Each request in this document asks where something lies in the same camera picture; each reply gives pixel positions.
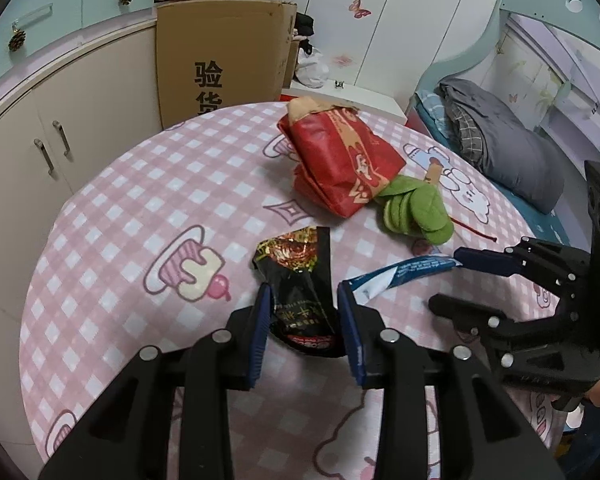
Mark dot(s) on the faint pink butterfly sticker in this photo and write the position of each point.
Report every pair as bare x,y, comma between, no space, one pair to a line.
343,60

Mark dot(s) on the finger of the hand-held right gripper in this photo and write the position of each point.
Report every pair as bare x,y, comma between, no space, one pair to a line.
460,312
480,259

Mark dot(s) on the black item behind box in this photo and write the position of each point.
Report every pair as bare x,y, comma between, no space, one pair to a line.
304,30

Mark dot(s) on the pile of green round biscuits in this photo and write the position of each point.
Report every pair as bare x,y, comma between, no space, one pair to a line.
420,210

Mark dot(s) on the large brown cardboard box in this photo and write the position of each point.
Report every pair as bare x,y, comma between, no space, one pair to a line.
220,60

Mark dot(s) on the teal drawer unit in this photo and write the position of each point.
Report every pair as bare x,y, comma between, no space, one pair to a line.
70,5

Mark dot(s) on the black snack packet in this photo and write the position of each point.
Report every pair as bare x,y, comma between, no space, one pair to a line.
300,285

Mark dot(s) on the teal bed frame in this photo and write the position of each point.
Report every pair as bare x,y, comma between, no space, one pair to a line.
490,25

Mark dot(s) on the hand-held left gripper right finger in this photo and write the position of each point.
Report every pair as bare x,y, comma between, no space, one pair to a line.
351,320

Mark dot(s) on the beige cabinet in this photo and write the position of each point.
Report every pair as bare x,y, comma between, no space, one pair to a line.
55,120

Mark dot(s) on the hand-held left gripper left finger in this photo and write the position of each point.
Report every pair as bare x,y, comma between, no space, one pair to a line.
260,320

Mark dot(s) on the grey blanket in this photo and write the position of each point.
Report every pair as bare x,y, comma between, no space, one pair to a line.
515,155

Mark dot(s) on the red paper bag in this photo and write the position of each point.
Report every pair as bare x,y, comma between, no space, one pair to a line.
340,160

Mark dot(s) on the plaid pillow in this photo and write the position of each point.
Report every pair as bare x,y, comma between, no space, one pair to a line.
472,130

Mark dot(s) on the white wardrobe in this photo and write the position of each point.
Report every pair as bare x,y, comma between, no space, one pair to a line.
380,10

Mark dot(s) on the small white plastic bag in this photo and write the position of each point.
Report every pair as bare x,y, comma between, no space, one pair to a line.
311,70

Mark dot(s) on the blue white torn wrapper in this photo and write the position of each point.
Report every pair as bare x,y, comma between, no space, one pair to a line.
410,267

